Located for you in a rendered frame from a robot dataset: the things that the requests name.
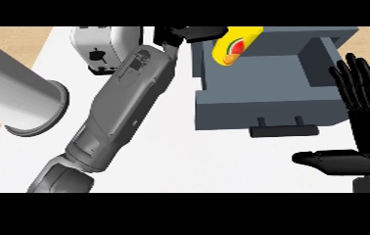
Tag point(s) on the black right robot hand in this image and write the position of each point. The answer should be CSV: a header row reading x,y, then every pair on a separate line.
x,y
356,85

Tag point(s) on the blue-grey drawer front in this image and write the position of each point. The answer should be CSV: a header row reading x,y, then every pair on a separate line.
x,y
271,113

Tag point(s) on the blue-grey open drawer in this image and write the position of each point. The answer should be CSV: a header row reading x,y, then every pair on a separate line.
x,y
271,75

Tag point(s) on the grey metal cylinder pot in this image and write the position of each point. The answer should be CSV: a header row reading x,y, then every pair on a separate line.
x,y
27,95

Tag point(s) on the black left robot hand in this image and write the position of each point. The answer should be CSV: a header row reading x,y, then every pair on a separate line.
x,y
193,32

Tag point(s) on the silver toaster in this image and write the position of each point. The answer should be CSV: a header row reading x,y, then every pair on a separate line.
x,y
109,44

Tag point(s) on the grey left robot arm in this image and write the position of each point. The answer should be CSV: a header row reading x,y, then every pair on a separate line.
x,y
126,95

